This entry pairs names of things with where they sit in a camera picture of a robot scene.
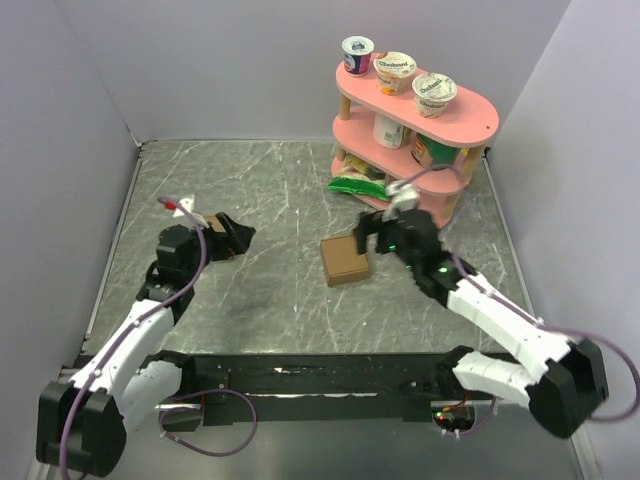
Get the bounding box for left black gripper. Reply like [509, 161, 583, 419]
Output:
[183, 211, 254, 281]

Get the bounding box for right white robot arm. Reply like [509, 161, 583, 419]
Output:
[354, 209, 609, 439]

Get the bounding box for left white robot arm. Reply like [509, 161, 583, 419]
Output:
[36, 212, 256, 477]

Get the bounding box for small folded cardboard box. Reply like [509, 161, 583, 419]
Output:
[196, 214, 226, 233]

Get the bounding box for green snack bag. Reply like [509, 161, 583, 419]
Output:
[328, 153, 388, 201]

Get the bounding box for white container middle shelf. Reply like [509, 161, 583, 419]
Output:
[373, 114, 410, 149]

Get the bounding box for green can middle shelf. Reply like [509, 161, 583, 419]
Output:
[411, 133, 461, 167]

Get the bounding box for Chobani white yogurt cup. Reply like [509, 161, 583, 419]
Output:
[412, 72, 458, 118]

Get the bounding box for pink three-tier shelf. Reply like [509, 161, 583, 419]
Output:
[331, 65, 500, 227]

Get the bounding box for Chobani peach yogurt cup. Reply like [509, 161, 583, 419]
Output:
[373, 51, 417, 96]

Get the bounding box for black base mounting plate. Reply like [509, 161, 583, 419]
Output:
[144, 350, 465, 426]

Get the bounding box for white blue yogurt cup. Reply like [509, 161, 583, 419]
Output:
[342, 36, 374, 76]

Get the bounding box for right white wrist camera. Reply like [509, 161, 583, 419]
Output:
[383, 180, 420, 221]

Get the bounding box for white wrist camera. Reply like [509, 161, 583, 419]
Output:
[158, 194, 196, 218]
[383, 180, 420, 221]

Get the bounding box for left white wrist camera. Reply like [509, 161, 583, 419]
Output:
[158, 194, 196, 218]

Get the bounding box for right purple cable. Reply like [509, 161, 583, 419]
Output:
[399, 163, 640, 436]

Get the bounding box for purple cable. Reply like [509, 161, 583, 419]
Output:
[58, 199, 258, 480]
[399, 163, 640, 436]

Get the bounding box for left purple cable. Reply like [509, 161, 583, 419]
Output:
[58, 199, 258, 480]

